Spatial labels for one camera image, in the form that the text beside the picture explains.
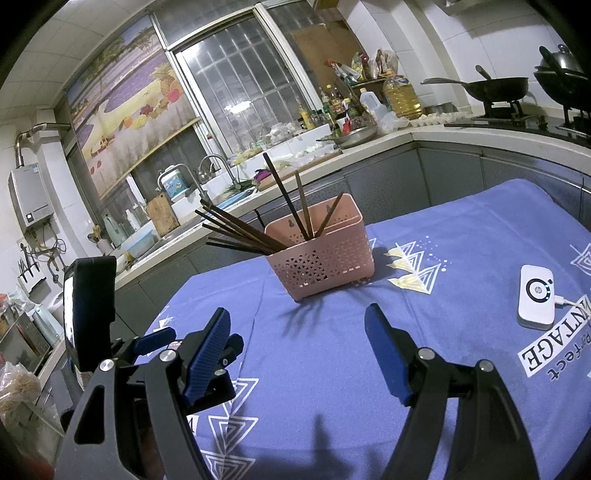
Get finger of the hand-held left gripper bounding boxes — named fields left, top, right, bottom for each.
left=186, top=333, right=245, bottom=412
left=131, top=326, right=177, bottom=358

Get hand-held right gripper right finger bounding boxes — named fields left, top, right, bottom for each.
left=364, top=303, right=542, bottom=480

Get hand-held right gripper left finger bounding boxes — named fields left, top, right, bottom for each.
left=52, top=307, right=232, bottom=480

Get pink perforated utensil basket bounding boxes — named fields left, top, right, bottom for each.
left=264, top=193, right=370, bottom=302

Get bundle of wooden chopsticks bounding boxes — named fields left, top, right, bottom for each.
left=194, top=152, right=345, bottom=254

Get blue printed tablecloth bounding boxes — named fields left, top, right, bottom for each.
left=143, top=178, right=591, bottom=480

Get green thermos jug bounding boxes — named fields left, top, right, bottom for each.
left=102, top=215, right=123, bottom=250

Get pale blue plastic tub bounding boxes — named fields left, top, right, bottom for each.
left=124, top=225, right=161, bottom=258

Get clear plastic bag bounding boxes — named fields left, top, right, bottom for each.
left=0, top=362, right=43, bottom=432

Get upright wooden cutting board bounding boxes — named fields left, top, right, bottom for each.
left=147, top=193, right=180, bottom=237

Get grey water heater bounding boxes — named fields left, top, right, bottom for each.
left=8, top=166, right=55, bottom=232

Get white detergent jug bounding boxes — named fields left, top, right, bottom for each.
left=159, top=168, right=190, bottom=202

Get white pocket router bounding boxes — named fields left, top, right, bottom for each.
left=517, top=264, right=557, bottom=330

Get angular steel faucet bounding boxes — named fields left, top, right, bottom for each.
left=157, top=164, right=214, bottom=205

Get gooseneck steel faucet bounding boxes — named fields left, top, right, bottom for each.
left=198, top=154, right=238, bottom=185

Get metal exhaust pipe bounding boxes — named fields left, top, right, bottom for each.
left=14, top=122, right=71, bottom=169

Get fruit print window blind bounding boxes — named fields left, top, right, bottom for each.
left=67, top=25, right=200, bottom=199

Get flat wooden cutting board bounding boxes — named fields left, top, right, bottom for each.
left=259, top=150, right=343, bottom=191

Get steel basin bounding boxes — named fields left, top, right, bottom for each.
left=318, top=126, right=379, bottom=149

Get egg tray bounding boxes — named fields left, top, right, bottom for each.
left=409, top=111, right=462, bottom=128

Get white plastic jug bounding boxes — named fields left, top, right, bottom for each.
left=359, top=90, right=385, bottom=125

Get group of condiment bottles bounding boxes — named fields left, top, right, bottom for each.
left=298, top=83, right=365, bottom=132

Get large cooking oil bottle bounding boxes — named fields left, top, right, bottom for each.
left=382, top=74, right=423, bottom=121

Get barred window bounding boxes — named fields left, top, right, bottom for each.
left=152, top=0, right=352, bottom=158

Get pile of snack bags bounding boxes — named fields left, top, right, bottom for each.
left=328, top=48, right=399, bottom=85

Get brown cardboard sheet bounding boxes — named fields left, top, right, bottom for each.
left=290, top=23, right=365, bottom=88

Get lidded steel wok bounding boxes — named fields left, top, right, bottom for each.
left=533, top=45, right=591, bottom=109

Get white cable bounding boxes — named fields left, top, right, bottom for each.
left=554, top=295, right=591, bottom=311

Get black wok with handle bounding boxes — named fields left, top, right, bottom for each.
left=421, top=65, right=529, bottom=104

